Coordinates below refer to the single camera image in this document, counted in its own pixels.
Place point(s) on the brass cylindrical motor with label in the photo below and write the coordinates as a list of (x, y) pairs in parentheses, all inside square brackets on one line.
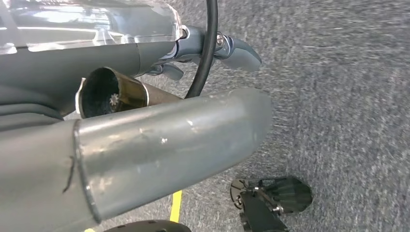
[(128, 93)]

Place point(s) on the yellow floor tape square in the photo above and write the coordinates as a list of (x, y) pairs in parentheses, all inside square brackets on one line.
[(175, 206)]

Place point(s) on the robot left arm ribbed sleeve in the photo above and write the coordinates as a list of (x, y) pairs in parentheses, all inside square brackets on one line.
[(25, 112)]

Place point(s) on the robot left hand grey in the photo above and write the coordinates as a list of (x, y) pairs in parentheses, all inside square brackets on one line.
[(144, 153)]

